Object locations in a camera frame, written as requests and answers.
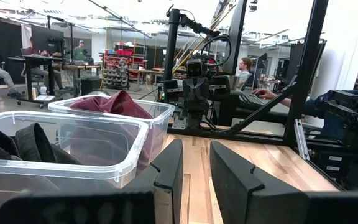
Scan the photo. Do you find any wooden work table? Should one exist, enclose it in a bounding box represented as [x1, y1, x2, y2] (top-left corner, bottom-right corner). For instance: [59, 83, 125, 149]
[62, 63, 103, 97]

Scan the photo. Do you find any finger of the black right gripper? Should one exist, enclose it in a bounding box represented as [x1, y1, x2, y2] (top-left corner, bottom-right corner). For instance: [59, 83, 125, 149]
[196, 83, 205, 102]
[188, 83, 197, 102]

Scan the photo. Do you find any black partition curtain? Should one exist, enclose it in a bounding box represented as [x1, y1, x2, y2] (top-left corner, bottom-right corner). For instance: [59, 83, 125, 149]
[0, 18, 23, 75]

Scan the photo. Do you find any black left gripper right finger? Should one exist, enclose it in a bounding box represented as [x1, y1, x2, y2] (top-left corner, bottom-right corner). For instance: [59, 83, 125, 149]
[209, 141, 358, 224]

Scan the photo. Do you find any black metal table frame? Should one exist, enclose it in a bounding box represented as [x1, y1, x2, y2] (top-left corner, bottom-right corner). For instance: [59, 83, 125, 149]
[166, 0, 347, 190]

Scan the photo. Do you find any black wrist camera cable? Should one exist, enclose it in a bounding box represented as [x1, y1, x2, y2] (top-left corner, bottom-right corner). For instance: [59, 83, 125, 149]
[199, 34, 232, 68]

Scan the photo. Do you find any black baseball cap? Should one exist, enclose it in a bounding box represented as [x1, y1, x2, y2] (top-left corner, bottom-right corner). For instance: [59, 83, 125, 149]
[14, 122, 82, 166]

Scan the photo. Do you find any black rolling desk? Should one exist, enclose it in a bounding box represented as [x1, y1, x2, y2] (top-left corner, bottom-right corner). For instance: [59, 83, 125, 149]
[7, 54, 65, 108]

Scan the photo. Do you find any black computer monitor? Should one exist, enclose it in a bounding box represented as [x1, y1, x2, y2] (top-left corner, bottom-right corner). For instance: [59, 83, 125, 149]
[31, 24, 65, 55]
[221, 0, 249, 75]

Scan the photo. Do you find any red parts shelf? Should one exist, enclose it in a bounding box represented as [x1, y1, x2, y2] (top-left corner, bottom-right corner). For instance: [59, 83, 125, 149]
[102, 48, 148, 91]

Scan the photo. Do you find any silver metal bracket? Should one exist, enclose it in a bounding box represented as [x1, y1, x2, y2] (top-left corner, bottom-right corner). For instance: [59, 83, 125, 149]
[172, 112, 188, 131]

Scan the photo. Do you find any black keyboard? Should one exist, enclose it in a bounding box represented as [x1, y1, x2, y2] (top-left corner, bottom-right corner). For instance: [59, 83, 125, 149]
[237, 93, 269, 110]

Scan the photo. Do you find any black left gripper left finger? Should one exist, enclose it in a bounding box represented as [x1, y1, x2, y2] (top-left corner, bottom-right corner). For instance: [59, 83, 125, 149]
[0, 138, 185, 224]

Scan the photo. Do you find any black computer case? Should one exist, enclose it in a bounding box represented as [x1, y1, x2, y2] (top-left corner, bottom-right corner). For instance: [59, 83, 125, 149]
[80, 76, 103, 96]

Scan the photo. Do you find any black equipment block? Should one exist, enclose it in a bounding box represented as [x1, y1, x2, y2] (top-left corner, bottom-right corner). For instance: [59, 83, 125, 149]
[303, 89, 358, 191]

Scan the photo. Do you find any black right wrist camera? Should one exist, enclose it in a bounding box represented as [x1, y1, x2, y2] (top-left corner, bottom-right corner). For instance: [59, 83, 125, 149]
[186, 58, 207, 79]

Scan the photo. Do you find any clear plastic bin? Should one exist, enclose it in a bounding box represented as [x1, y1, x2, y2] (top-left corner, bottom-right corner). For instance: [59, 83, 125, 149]
[47, 93, 176, 175]
[0, 110, 149, 189]

